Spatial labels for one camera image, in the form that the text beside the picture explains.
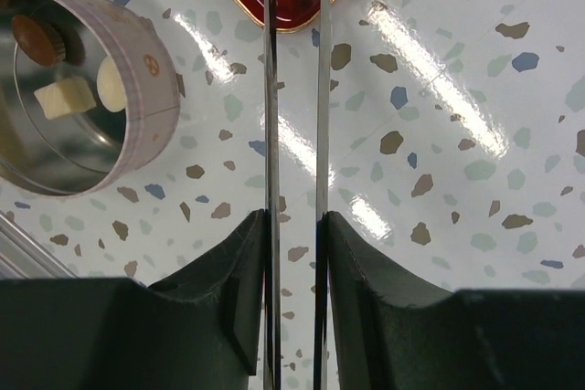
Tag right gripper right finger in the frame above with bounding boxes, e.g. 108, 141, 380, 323
324, 212, 584, 389

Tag aluminium front rail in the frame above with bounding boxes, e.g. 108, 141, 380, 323
0, 213, 76, 279

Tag metal tongs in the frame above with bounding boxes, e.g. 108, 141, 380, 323
262, 0, 332, 389

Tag round metal tin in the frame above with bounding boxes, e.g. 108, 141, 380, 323
1, 0, 181, 198

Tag white cube chocolate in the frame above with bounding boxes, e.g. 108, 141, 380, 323
34, 77, 96, 120

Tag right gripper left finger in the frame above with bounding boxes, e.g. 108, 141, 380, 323
1, 210, 266, 389

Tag brown cup chocolate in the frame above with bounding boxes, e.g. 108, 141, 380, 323
11, 15, 66, 67

